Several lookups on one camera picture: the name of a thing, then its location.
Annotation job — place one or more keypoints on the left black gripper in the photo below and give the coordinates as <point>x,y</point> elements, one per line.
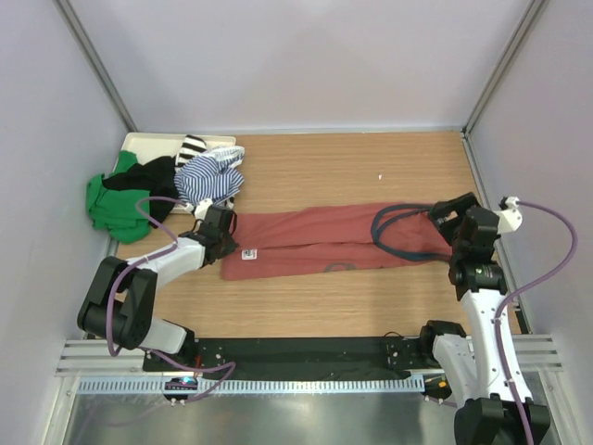
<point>230,246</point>

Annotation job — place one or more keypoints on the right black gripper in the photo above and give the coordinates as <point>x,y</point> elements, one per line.
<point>459,205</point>

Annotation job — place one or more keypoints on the red tank top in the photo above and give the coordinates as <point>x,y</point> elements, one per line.
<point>333,239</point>

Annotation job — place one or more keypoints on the green tank top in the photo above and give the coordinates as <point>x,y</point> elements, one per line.
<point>115,211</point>

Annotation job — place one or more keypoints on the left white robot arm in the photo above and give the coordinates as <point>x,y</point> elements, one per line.
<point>119,304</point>

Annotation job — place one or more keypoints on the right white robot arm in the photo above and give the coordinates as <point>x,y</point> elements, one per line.
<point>494,403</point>

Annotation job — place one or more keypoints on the blue white striped tank top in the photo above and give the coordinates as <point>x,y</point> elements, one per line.
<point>213,175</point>

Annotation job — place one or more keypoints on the black white striped tank top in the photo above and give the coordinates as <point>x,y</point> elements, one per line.
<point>191,147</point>

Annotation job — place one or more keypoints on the cream plastic tray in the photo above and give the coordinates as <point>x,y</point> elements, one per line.
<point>148,146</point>

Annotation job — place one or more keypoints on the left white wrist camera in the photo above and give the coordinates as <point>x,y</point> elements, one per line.
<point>201,208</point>

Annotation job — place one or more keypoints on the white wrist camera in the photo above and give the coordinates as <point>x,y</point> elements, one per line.
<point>201,208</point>
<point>509,215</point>

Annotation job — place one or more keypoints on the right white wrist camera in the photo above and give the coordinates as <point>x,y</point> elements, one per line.
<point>509,215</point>

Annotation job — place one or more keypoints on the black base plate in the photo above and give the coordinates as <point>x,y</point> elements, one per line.
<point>310,359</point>

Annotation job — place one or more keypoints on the slotted cable duct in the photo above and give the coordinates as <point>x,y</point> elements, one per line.
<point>111,385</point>

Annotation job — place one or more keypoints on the aluminium front rail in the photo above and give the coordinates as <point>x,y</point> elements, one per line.
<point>535,353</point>

